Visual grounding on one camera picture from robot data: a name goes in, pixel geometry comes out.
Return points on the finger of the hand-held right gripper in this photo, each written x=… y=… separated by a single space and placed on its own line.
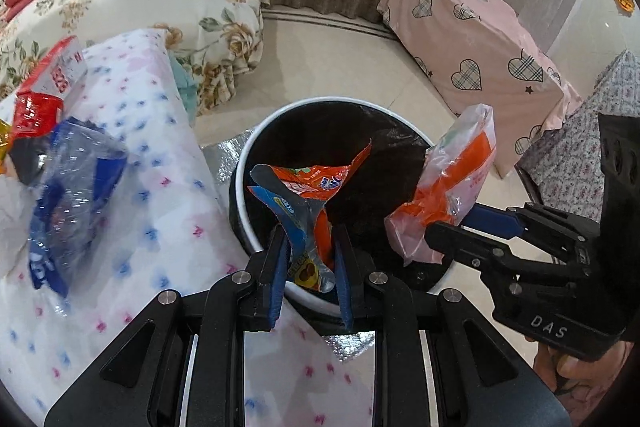
x=450 y=239
x=492 y=221

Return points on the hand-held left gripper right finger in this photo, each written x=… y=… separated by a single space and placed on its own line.
x=345 y=287

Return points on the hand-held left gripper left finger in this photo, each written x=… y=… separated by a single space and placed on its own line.
x=277 y=282

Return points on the orange clear plastic bag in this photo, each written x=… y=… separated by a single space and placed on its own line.
x=450 y=167

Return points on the orange blue snack wrapper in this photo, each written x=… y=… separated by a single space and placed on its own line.
x=300 y=179

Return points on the black bin with white rim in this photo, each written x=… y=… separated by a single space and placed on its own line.
x=360 y=147

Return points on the blue clear plastic wrapper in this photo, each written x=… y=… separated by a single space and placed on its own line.
x=75 y=187

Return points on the red snack package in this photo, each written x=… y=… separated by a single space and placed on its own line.
x=35 y=112

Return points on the person's right hand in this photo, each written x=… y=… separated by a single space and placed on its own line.
x=560 y=372

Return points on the small floral print cover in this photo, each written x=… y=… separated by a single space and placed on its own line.
x=565 y=157

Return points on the white dotted blanket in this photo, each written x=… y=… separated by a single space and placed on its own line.
x=165 y=187

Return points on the pink heart print cover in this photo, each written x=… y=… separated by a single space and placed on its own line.
x=475 y=37

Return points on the teal cloth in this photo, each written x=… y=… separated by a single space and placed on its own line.
x=182 y=92

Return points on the red white snack packet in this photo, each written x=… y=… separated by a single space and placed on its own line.
x=60 y=67

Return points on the yellow crumpled wrapper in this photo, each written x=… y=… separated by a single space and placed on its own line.
x=4 y=142

